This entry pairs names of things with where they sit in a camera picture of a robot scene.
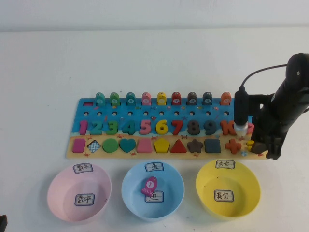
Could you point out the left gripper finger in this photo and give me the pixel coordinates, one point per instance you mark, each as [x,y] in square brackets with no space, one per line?
[3,223]

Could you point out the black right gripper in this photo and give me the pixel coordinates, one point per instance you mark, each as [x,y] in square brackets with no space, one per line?
[268,120]

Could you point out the yellow equals sign piece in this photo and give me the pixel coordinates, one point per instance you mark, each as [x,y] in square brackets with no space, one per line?
[249,145]

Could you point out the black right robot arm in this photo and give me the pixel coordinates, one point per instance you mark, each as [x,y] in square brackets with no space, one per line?
[293,82]

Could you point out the pink greater-than sign piece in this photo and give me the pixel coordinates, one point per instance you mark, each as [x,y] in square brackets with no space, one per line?
[251,127]

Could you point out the orange plus sign piece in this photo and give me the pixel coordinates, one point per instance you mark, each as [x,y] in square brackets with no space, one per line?
[233,146]

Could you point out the yellow bowl rim label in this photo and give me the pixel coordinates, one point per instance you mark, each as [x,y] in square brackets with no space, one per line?
[225,164]

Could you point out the orange number 10 piece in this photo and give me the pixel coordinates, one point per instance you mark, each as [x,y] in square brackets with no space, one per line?
[225,127]

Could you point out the yellow plastic bowl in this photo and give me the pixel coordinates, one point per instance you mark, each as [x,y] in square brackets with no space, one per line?
[246,191]

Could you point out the dark blue square piece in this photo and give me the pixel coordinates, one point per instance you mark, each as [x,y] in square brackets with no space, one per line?
[212,145]

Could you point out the dark blue number 9 piece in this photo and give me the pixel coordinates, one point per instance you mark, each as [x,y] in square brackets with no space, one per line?
[212,125]

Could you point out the yellow bowl inside label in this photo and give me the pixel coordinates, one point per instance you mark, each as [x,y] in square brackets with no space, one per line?
[223,196]

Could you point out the orange fish piece 10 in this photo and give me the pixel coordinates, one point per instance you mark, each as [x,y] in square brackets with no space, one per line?
[225,98]

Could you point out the pink plastic bowl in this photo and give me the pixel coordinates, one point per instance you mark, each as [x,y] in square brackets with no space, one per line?
[62,188]

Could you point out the brown star piece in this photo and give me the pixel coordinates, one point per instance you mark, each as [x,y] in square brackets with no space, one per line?
[195,145]

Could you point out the brown number 8 piece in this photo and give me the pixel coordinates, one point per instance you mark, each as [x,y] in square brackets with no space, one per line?
[193,126]

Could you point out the dark blue fish piece 9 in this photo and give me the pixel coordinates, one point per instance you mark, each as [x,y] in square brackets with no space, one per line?
[206,98]

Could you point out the pink bowl inside label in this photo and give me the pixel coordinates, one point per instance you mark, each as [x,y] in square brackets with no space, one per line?
[84,199]

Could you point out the red triangle piece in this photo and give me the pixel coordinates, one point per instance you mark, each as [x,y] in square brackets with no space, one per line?
[178,147]

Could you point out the brown fish piece 8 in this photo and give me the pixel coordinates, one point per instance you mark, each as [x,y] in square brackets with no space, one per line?
[192,98]

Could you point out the red number 7 piece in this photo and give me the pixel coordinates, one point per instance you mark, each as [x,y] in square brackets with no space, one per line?
[178,125]

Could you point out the pink bowl rim label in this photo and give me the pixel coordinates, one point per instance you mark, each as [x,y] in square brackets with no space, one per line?
[83,168]

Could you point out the blue plastic bowl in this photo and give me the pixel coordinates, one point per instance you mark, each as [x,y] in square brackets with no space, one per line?
[173,193]

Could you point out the blue wooden puzzle board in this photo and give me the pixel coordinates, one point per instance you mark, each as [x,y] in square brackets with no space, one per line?
[169,114]

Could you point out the red fish piece 7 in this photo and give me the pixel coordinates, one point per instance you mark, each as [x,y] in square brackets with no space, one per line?
[176,98]

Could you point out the yellow pentagon piece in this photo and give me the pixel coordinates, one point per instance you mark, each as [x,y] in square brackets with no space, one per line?
[162,146]

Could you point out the yellow number 6 piece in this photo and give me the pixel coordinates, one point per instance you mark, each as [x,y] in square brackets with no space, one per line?
[160,129]

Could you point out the magenta rectangle piece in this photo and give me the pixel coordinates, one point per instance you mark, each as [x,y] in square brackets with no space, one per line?
[79,146]

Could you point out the blue bowl rim label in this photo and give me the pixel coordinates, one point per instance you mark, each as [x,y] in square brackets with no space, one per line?
[154,167]

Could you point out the yellow fish piece 6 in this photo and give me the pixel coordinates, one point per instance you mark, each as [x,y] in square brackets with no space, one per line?
[162,98]

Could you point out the blue bowl inside label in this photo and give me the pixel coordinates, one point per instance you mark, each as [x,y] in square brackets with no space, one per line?
[158,197]

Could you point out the pink trapezoid piece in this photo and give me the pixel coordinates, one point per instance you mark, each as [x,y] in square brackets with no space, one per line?
[144,146]

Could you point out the pink number 5 piece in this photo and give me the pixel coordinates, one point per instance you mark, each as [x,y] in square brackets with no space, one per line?
[146,126]

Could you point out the magenta fish piece 1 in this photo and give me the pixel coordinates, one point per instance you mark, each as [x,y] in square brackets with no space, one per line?
[149,185]

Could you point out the magenta number 1 piece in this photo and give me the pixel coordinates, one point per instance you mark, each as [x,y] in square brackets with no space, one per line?
[83,128]

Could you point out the pink fish piece 5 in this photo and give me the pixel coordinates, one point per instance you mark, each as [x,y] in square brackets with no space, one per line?
[146,98]

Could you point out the teal number 2 piece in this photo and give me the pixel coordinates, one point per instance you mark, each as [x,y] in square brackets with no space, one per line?
[97,132]

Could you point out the green circle piece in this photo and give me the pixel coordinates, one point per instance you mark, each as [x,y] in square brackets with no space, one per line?
[110,146]

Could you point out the teal number 4 piece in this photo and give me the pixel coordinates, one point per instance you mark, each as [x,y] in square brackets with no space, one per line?
[131,127]

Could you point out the teal heart piece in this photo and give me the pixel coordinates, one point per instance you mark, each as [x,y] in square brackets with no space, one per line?
[127,144]

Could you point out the teal fish piece 4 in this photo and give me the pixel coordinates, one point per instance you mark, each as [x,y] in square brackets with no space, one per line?
[130,98]

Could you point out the green number 3 piece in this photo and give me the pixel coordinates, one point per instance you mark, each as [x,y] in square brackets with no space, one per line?
[114,128]

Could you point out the light teal fish piece 2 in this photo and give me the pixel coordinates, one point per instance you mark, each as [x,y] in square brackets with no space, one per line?
[100,99]

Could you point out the green fish piece 3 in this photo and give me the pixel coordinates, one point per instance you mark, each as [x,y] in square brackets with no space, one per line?
[115,99]

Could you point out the black cylindrical wrist camera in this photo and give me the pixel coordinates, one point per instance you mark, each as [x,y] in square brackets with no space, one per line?
[243,108]

